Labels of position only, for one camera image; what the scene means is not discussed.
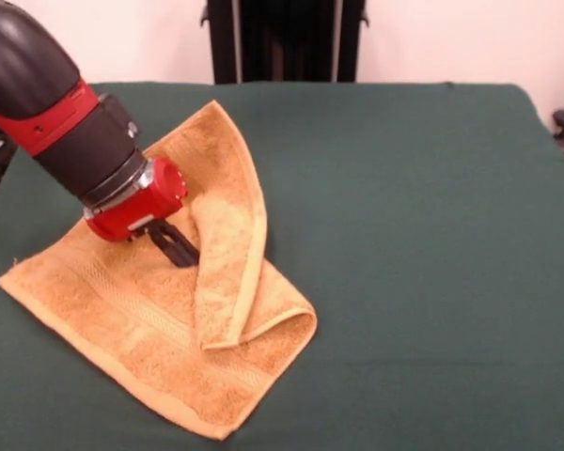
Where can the orange terry towel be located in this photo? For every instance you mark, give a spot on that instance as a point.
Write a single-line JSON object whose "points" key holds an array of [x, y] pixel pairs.
{"points": [[145, 305]]}

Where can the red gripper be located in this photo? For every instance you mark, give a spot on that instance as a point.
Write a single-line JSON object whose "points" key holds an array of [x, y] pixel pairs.
{"points": [[145, 206]]}

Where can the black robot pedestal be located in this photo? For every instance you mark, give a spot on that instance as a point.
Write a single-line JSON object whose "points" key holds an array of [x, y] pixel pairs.
{"points": [[286, 37]]}

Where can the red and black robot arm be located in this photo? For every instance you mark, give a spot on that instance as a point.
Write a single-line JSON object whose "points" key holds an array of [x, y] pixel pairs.
{"points": [[51, 103]]}

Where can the dark green table cloth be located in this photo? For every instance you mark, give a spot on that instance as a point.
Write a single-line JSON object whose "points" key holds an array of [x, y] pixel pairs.
{"points": [[404, 235]]}

